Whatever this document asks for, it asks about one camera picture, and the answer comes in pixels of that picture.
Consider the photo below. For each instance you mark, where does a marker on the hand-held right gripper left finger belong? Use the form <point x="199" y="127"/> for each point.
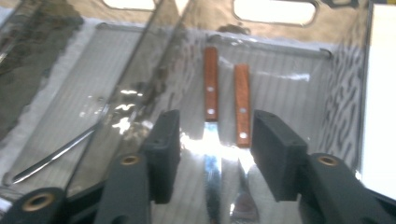
<point x="162" y="155"/>

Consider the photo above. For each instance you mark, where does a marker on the smoky clear plastic bin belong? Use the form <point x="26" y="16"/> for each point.
<point x="87" y="77"/>
<point x="280" y="93"/>

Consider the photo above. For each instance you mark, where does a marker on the metal spoon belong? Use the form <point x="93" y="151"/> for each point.
<point x="56" y="155"/>

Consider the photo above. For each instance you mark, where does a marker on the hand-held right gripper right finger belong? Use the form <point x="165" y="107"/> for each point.
<point x="280" y="161"/>

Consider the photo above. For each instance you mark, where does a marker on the white table mat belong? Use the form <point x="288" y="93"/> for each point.
<point x="379" y="93"/>

